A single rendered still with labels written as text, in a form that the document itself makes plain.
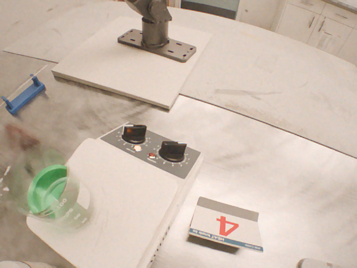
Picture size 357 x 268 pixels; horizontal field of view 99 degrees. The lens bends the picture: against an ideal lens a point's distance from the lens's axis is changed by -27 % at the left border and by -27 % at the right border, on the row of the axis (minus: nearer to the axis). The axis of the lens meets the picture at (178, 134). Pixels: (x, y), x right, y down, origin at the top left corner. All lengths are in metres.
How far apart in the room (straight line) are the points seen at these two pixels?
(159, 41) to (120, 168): 0.34
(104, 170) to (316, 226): 0.31
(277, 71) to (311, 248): 0.41
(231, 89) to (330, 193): 0.28
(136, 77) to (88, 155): 0.24
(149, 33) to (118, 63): 0.10
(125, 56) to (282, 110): 0.37
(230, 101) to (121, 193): 0.28
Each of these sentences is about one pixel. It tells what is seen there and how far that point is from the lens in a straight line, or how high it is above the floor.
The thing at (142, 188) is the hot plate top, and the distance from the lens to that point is 0.19.
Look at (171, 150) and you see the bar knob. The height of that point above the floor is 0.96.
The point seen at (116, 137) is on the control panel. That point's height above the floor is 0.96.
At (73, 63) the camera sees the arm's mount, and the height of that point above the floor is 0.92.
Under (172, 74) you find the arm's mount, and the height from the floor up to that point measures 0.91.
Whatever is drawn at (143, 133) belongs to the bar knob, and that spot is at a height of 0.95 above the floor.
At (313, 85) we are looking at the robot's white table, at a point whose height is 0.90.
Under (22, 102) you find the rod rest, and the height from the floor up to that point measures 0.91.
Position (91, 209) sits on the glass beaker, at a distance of 0.18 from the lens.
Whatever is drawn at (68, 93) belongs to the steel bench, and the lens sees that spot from 0.45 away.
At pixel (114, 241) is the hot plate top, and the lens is 0.19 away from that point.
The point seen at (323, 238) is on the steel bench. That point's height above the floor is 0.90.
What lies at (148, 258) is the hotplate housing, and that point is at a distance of 0.20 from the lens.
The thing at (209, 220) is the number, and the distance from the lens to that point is 0.26.
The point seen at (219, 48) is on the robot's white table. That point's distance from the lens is 0.57.
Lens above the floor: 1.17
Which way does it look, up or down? 54 degrees down
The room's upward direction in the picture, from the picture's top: 5 degrees clockwise
